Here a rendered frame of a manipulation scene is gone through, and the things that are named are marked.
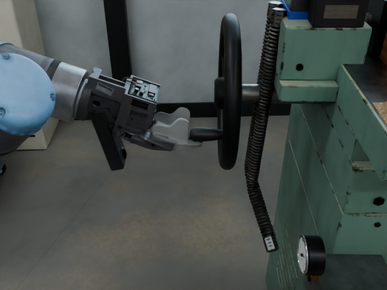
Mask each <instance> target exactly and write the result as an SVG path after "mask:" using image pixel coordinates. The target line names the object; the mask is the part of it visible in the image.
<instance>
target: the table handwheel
mask: <svg viewBox="0 0 387 290"><path fill-rule="evenodd" d="M260 86H261V84H242V50H241V31H240V24H239V21H238V18H237V16H236V15H234V14H232V13H228V14H226V15H224V17H223V19H222V22H221V31H220V39H219V61H218V78H217V79H216V80H215V82H214V106H215V107H216V108H217V109H218V129H222V130H223V137H222V140H218V158H219V164H220V166H221V168H223V169H224V170H230V169H232V168H233V167H234V165H235V163H236V160H237V154H238V145H239V139H240V124H241V103H258V101H259V100H258V99H259V95H260V94H259V92H260V89H261V87H260ZM273 87H274V89H273V92H272V96H271V97H272V99H271V101H272V102H270V103H271V104H321V102H292V101H279V98H278V95H277V92H276V89H275V86H273Z"/></svg>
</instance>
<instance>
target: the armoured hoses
mask: <svg viewBox="0 0 387 290"><path fill-rule="evenodd" d="M286 15H287V10H286V9H283V3H281V2H277V1H271V2H269V3H268V10H267V21H266V22H267V23H266V28H265V32H264V33H265V35H264V39H263V40H264V42H263V44H264V45H263V46H262V47H263V49H262V53H261V54H262V56H261V59H260V61H261V62H260V65H259V67H260V68H259V72H258V74H259V75H258V79H257V84H261V86H260V87H261V89H260V92H259V94H260V95H259V99H258V100H259V101H258V103H254V104H253V105H254V106H253V112H252V118H251V126H250V130H249V131H250V132H249V138H248V143H247V144H248V145H247V149H246V150H247V151H246V156H245V164H244V166H245V167H244V169H245V171H244V172H245V176H246V178H245V179H246V184H247V185H246V187H247V191H248V194H249V198H250V201H251V203H252V207H253V208H252V209H254V210H253V211H254V213H255V215H256V221H258V222H257V223H258V225H259V227H260V231H261V232H260V233H261V234H262V235H261V236H262V237H263V243H264V246H265V249H266V252H268V253H271V252H273V251H277V250H278V249H279V245H278V242H277V240H276V235H275V231H274V228H273V226H272V224H271V221H270V218H269V215H268V212H267V209H266V206H265V203H264V200H263V195H262V193H261V189H260V186H259V183H258V176H259V170H260V165H261V163H260V162H261V157H262V153H263V152H262V151H263V148H264V147H263V146H264V142H265V141H264V139H265V134H266V130H267V129H266V128H267V124H268V123H267V121H268V118H269V117H268V115H269V112H270V105H271V103H270V102H272V101H271V99H272V97H271V96H272V92H273V89H274V87H273V86H274V79H275V71H276V59H277V54H278V43H279V32H280V23H281V20H282V19H283V18H284V17H286Z"/></svg>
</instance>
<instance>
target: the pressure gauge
mask: <svg viewBox="0 0 387 290"><path fill-rule="evenodd" d="M301 253H303V256H304V257H305V258H304V257H301ZM297 261H298V267H299V271H300V273H301V275H303V276H311V278H312V279H314V280H316V279H317V276H321V275H322V274H323V273H324V270H325V264H326V255H325V247H324V242H323V240H322V238H321V237H320V236H319V235H300V236H299V238H298V243H297Z"/></svg>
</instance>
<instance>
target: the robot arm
mask: <svg viewBox="0 0 387 290"><path fill-rule="evenodd" d="M101 72H102V70H101V69H99V68H95V67H94V68H93V71H92V73H91V74H90V75H89V73H88V71H87V70H85V69H82V68H79V67H76V66H73V65H70V64H67V63H64V62H61V61H58V60H55V59H52V58H49V57H46V56H43V55H40V54H37V53H35V52H32V51H28V50H26V49H23V48H20V47H16V46H14V45H13V44H12V43H8V42H1V41H0V174H1V173H2V167H3V165H4V163H5V160H6V159H7V158H8V156H9V155H10V154H11V153H12V152H13V151H15V150H16V149H17V148H18V147H19V146H20V145H21V144H22V143H23V142H24V141H25V140H27V138H29V137H30V136H31V135H33V134H34V133H37V132H38V131H39V130H41V129H42V128H43V127H44V125H45V123H46V122H47V120H48V119H49V118H50V117H52V118H55V119H58V120H62V121H65V122H68V123H72V122H73V121H74V119H75V117H76V119H79V120H82V121H84V120H85V119H86V116H87V114H88V112H91V113H92V114H91V115H90V118H91V121H92V123H93V126H94V128H95V131H96V134H97V136H98V139H99V141H100V144H101V146H102V148H103V151H104V154H105V157H106V159H107V161H108V164H109V167H110V169H111V170H112V171H115V170H122V169H124V165H125V162H126V157H127V151H126V149H125V148H124V144H123V142H122V139H124V140H126V141H129V142H130V143H134V144H137V145H139V146H141V147H144V148H148V149H151V150H160V151H172V150H186V149H191V148H198V147H201V146H202V143H203V142H194V141H193V140H191V139H190V135H189V133H190V132H189V118H190V112H189V110H188V109H187V108H183V107H180V108H178V109H177V110H176V111H175V112H173V113H172V114H168V113H164V112H158V113H156V110H157V109H156V107H157V105H158V100H159V96H160V91H161V89H160V86H161V85H159V84H157V83H154V82H150V81H147V80H145V79H142V78H139V77H136V76H133V75H131V76H130V77H124V78H123V80H122V81H119V80H117V79H113V78H110V77H107V76H105V75H101ZM88 76H89V78H88ZM125 78H127V80H126V79H125ZM128 78H129V79H128ZM123 81H126V83H125V82H123ZM150 127H152V128H151V131H152V132H149V130H148V129H150Z"/></svg>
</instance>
